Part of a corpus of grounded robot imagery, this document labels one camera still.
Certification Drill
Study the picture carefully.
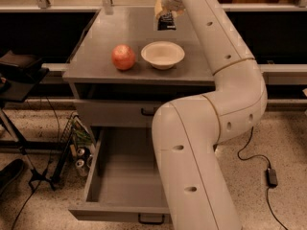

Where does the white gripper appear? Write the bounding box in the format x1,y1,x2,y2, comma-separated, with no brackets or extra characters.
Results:
154,0,184,19

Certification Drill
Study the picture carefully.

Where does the dark blue rxbar wrapper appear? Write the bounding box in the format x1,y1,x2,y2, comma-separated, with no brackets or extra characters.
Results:
157,11,176,31

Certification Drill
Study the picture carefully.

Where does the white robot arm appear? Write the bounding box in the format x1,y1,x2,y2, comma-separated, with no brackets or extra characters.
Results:
152,0,267,230

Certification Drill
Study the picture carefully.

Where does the grey drawer cabinet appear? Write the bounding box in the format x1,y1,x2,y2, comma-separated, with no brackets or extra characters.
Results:
61,6,219,151

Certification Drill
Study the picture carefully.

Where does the grey closed drawer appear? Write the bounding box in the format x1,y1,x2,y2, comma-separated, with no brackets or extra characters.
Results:
75,100,161,127

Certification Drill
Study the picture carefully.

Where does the grey open bottom drawer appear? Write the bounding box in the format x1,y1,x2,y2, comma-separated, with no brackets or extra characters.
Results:
69,127,171,225

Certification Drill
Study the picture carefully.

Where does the white bowl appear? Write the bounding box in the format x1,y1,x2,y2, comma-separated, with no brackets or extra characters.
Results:
141,41,185,70

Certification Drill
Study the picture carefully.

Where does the red apple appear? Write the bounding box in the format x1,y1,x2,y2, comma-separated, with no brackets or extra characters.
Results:
111,44,135,71

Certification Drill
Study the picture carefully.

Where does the black device on tripod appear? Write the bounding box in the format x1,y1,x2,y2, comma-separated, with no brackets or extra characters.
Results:
0,51,42,82

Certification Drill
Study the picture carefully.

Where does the silver can upper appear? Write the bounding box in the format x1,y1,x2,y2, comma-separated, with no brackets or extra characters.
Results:
77,148,85,158

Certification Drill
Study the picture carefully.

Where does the silver can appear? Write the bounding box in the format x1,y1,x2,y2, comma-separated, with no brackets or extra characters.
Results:
77,148,85,158
75,159,87,177

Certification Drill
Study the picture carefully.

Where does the silver can lower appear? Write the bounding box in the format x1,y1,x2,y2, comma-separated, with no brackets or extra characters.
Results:
75,159,87,177

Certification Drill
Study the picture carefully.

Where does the black power adapter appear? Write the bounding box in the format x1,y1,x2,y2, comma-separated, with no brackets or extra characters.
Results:
266,168,278,188

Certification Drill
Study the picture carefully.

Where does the black tripod stand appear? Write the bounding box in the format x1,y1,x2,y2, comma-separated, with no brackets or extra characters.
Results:
0,68,56,193

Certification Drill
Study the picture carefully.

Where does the black shoe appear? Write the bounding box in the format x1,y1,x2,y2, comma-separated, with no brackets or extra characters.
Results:
0,159,24,195

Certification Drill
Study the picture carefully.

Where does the black drawer handle middle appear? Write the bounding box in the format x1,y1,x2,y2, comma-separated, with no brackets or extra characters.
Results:
140,107,157,117

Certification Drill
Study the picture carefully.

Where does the black drawer handle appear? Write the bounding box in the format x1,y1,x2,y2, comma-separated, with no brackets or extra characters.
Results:
140,107,157,117
137,214,165,225

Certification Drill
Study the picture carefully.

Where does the wire basket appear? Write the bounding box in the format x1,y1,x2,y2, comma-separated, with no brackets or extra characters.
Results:
51,112,95,183

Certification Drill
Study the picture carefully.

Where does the black power cable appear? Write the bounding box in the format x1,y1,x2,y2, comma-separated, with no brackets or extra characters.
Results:
236,126,290,230

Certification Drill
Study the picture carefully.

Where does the black drawer handle bottom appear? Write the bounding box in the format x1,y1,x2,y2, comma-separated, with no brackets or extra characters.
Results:
137,214,165,225

